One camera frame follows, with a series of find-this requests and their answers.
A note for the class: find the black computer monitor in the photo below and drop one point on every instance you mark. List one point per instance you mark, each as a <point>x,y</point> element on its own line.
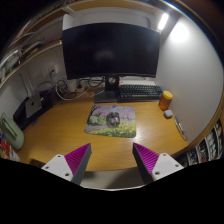
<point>110,50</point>

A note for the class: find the white earbuds case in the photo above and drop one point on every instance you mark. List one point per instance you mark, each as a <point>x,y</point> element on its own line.
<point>168,113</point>

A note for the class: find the white wall socket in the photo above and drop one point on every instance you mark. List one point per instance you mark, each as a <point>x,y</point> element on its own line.
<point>53,69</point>

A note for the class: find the white power strip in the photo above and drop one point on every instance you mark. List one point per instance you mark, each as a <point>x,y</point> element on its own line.
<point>75,86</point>

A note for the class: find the floral landscape print mouse pad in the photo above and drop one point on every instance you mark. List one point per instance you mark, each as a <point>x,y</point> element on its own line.
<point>96,125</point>

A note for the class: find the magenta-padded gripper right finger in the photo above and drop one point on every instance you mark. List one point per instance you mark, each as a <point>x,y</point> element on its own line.
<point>147,159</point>

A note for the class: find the orange bottle with yellow cap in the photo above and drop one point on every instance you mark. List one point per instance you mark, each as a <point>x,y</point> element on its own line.
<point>165,101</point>

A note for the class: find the transparent computer mouse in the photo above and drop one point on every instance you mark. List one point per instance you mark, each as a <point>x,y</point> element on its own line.
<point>113,119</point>

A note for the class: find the black keyboard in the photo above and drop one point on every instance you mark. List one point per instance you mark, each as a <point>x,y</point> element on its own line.
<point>140,91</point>

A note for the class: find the silver laptop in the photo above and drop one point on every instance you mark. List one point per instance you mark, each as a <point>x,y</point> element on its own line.
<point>33,106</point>

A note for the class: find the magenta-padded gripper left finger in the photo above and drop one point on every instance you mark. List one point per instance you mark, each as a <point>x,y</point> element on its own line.
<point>77,159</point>

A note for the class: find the black laptop stand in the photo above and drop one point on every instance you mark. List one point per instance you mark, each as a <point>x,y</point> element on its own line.
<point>21,118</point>

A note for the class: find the sage green plastic chair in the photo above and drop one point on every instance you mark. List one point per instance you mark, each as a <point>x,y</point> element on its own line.
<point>13,133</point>

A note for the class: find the wooden wall shelf unit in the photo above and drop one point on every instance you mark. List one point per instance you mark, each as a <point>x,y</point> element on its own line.
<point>33,45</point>

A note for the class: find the low shelf unit with items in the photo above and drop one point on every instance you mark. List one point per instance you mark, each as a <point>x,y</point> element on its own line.
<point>206,146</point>

